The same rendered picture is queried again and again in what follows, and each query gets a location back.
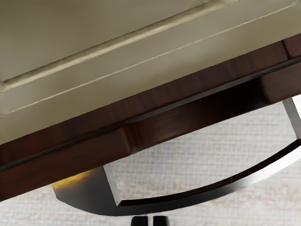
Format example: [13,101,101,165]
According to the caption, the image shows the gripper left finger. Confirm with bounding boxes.
[131,216,150,226]

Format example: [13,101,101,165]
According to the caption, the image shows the cream box with lid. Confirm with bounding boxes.
[0,0,301,145]

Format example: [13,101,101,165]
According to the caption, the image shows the dark wood cabinet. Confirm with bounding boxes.
[0,35,301,169]

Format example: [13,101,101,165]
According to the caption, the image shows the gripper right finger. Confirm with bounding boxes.
[152,215,170,226]

